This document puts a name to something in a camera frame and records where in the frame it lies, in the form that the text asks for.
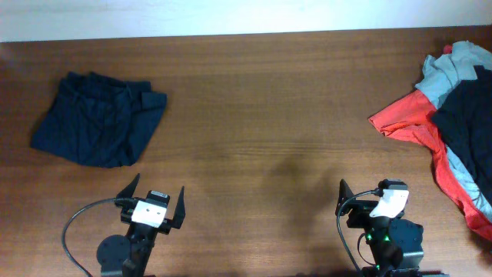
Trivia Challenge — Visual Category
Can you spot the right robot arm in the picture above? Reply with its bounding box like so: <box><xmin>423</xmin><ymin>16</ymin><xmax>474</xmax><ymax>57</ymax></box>
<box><xmin>334</xmin><ymin>179</ymin><xmax>448</xmax><ymax>277</ymax></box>

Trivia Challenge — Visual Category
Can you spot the light grey blue garment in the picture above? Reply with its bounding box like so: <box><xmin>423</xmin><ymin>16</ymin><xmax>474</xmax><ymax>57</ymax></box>
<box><xmin>415</xmin><ymin>41</ymin><xmax>491</xmax><ymax>219</ymax></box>

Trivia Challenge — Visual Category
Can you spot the left black cable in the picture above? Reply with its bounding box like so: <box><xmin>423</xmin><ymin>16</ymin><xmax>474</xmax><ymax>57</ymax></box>
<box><xmin>61</xmin><ymin>197</ymin><xmax>134</xmax><ymax>277</ymax></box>

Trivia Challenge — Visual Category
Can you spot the red orange garment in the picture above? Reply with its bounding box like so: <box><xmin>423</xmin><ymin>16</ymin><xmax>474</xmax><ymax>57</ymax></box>
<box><xmin>369</xmin><ymin>45</ymin><xmax>491</xmax><ymax>240</ymax></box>

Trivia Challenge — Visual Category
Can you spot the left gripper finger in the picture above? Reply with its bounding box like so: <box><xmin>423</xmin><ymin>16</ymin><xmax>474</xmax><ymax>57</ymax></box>
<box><xmin>172</xmin><ymin>186</ymin><xmax>185</xmax><ymax>229</ymax></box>
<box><xmin>116</xmin><ymin>173</ymin><xmax>140</xmax><ymax>199</ymax></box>

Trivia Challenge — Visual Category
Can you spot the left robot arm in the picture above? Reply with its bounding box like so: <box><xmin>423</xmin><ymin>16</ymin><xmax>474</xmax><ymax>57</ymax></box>
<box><xmin>96</xmin><ymin>175</ymin><xmax>186</xmax><ymax>277</ymax></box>

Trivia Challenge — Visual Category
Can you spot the folded navy blue garment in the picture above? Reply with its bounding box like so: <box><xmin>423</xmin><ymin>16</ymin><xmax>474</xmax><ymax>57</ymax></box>
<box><xmin>30</xmin><ymin>72</ymin><xmax>168</xmax><ymax>168</ymax></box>

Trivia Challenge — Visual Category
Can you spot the dark green black t-shirt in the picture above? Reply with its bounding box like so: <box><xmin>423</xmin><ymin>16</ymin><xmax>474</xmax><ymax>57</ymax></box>
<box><xmin>431</xmin><ymin>65</ymin><xmax>491</xmax><ymax>198</ymax></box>

